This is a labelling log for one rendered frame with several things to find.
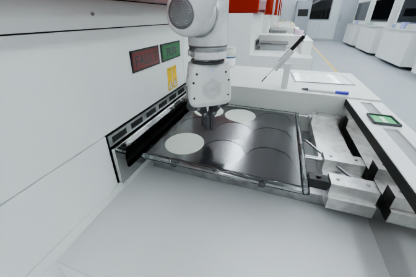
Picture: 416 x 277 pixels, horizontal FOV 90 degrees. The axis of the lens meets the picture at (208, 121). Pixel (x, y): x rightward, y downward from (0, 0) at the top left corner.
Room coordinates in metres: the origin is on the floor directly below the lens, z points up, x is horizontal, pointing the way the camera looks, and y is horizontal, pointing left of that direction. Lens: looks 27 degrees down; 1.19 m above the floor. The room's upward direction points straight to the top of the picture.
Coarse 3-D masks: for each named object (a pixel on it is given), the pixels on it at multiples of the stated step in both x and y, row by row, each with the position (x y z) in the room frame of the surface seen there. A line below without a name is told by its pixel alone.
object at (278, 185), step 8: (152, 160) 0.39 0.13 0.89; (160, 160) 0.38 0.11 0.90; (168, 160) 0.37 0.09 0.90; (176, 160) 0.37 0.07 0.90; (192, 168) 0.35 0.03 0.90; (200, 168) 0.35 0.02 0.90; (208, 168) 0.35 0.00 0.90; (216, 168) 0.35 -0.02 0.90; (224, 176) 0.33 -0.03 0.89; (232, 176) 0.33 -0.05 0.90; (240, 176) 0.32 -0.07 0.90; (248, 176) 0.32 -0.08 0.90; (264, 184) 0.30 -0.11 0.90; (272, 184) 0.30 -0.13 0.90; (280, 184) 0.30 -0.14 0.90; (288, 184) 0.30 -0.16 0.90; (296, 192) 0.29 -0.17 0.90; (304, 192) 0.28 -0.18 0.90
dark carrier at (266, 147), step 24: (192, 120) 0.58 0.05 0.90; (216, 120) 0.58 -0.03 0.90; (264, 120) 0.58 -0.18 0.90; (288, 120) 0.58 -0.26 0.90; (216, 144) 0.44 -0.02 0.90; (240, 144) 0.44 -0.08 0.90; (264, 144) 0.44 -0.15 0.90; (288, 144) 0.44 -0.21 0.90; (240, 168) 0.35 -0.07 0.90; (264, 168) 0.35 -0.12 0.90; (288, 168) 0.35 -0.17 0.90
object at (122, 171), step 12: (180, 96) 0.68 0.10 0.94; (168, 108) 0.58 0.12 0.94; (156, 120) 0.51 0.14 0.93; (132, 132) 0.43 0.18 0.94; (144, 132) 0.46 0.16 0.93; (120, 144) 0.38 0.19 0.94; (132, 144) 0.41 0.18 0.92; (120, 156) 0.37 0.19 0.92; (120, 168) 0.36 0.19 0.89; (132, 168) 0.40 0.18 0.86; (120, 180) 0.36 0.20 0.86
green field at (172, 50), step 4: (172, 44) 0.65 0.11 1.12; (176, 44) 0.68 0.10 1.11; (164, 48) 0.61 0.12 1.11; (168, 48) 0.63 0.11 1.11; (172, 48) 0.65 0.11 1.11; (176, 48) 0.68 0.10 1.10; (164, 52) 0.60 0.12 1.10; (168, 52) 0.63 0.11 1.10; (172, 52) 0.65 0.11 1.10; (176, 52) 0.68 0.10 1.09; (164, 56) 0.60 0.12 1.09; (168, 56) 0.63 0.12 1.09; (172, 56) 0.65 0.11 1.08; (164, 60) 0.60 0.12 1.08
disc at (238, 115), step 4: (228, 112) 0.64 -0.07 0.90; (232, 112) 0.64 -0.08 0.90; (236, 112) 0.64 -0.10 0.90; (240, 112) 0.64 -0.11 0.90; (244, 112) 0.64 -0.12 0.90; (248, 112) 0.64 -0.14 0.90; (228, 116) 0.61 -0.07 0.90; (232, 116) 0.61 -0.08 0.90; (236, 116) 0.61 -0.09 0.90; (240, 116) 0.61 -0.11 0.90; (244, 116) 0.61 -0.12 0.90; (248, 116) 0.61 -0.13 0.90; (252, 116) 0.61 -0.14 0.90; (232, 120) 0.58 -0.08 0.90; (236, 120) 0.58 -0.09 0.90; (240, 120) 0.58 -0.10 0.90; (244, 120) 0.58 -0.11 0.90; (248, 120) 0.58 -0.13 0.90
